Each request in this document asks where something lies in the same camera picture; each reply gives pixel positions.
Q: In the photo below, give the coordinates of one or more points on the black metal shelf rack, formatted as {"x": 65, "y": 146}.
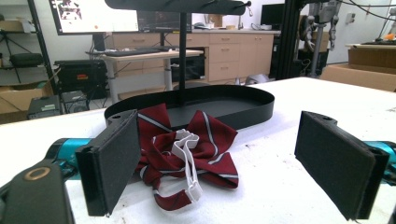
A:
{"x": 40, "y": 40}

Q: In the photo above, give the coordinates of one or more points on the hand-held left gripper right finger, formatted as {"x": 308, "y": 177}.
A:
{"x": 333, "y": 158}

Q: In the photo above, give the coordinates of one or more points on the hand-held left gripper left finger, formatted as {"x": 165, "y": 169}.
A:
{"x": 109, "y": 161}

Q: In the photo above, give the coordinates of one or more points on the black metal frame post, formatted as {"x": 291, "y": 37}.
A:
{"x": 288, "y": 40}

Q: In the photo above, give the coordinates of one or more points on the large brown cardboard box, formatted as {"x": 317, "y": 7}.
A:
{"x": 367, "y": 71}

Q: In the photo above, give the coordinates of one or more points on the grey robot on stand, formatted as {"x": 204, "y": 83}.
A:
{"x": 320, "y": 18}

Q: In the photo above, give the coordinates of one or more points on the small black computer box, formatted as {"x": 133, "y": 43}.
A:
{"x": 74, "y": 102}

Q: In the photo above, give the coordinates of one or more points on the black bag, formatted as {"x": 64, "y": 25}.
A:
{"x": 26, "y": 59}

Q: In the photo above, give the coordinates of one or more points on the black keyboard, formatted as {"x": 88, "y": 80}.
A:
{"x": 130, "y": 52}

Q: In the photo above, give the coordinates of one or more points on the large bright monitor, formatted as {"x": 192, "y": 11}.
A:
{"x": 102, "y": 15}

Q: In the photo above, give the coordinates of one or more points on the dark red striped bow tie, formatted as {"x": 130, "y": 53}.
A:
{"x": 214, "y": 161}

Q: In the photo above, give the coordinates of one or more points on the black equipment case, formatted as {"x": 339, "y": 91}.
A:
{"x": 81, "y": 77}

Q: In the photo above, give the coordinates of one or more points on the black accessory stand with tray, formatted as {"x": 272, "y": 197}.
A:
{"x": 230, "y": 109}

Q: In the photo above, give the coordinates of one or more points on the light wooden drawer cabinet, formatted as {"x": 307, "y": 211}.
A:
{"x": 243, "y": 56}

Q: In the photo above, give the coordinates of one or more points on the light wooden standing desk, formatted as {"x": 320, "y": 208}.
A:
{"x": 149, "y": 56}

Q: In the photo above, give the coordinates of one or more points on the dark computer monitor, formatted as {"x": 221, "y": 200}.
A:
{"x": 162, "y": 21}

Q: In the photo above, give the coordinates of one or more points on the small black monitor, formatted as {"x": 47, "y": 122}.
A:
{"x": 272, "y": 14}

